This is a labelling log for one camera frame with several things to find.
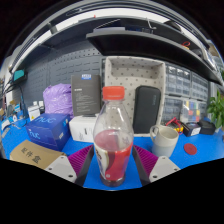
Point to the dark grey flat carton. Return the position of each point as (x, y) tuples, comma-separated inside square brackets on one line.
[(85, 96)]

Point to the clear red-capped drink bottle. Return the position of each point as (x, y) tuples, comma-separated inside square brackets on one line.
[(113, 156)]

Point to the white carton box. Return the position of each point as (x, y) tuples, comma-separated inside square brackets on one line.
[(81, 130)]

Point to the black zip pouch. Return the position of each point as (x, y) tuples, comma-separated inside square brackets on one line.
[(146, 110)]

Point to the small white labelled carton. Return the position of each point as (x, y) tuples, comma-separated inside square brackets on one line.
[(34, 113)]

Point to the beige dotted tray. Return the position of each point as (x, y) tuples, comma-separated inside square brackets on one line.
[(133, 73)]

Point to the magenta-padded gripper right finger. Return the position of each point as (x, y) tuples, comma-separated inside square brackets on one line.
[(161, 166)]

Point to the grey and white mug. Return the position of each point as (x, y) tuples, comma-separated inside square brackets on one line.
[(165, 141)]

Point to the clear box of coloured parts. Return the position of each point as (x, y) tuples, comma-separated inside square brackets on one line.
[(194, 110)]

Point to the flat round red coaster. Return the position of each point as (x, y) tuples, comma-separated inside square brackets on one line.
[(190, 149)]

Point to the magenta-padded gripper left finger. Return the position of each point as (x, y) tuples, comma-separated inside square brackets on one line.
[(63, 166)]

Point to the purple plastic bag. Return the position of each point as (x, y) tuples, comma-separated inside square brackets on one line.
[(58, 100)]

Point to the black box with white label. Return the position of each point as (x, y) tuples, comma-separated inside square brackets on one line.
[(191, 129)]

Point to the yellow multimeter with red leads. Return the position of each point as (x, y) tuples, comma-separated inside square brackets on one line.
[(174, 125)]

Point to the brown cardboard box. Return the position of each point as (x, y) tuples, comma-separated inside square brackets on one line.
[(31, 155)]

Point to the black hard case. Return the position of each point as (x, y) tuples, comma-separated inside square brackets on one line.
[(207, 127)]

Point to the grey small-parts drawer cabinet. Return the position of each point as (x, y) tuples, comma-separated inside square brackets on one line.
[(178, 80), (200, 86), (171, 108)]

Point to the green potted plant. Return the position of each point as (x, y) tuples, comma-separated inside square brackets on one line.
[(216, 110)]

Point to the blue carton box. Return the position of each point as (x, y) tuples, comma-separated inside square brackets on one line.
[(46, 131)]

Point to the black overhead shelf unit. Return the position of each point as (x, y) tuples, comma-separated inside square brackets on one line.
[(143, 45)]

